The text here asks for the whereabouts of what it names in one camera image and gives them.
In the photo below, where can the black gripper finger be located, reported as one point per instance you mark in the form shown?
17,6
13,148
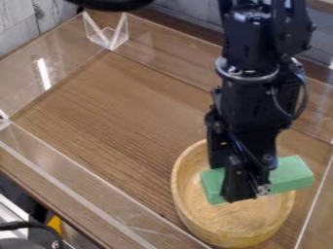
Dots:
217,143
245,180

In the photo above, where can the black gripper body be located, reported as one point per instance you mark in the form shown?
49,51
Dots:
255,111

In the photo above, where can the green rectangular block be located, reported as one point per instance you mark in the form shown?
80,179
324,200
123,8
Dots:
289,177

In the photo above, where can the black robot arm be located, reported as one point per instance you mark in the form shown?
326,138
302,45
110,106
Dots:
266,32

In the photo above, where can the brown wooden bowl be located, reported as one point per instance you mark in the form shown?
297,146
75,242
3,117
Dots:
229,225

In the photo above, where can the yellow warning sticker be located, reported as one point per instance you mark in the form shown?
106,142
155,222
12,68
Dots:
55,223

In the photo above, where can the clear acrylic enclosure wall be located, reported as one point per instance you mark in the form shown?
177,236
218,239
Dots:
98,119

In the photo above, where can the clear acrylic corner bracket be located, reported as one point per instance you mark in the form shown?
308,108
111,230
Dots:
107,37

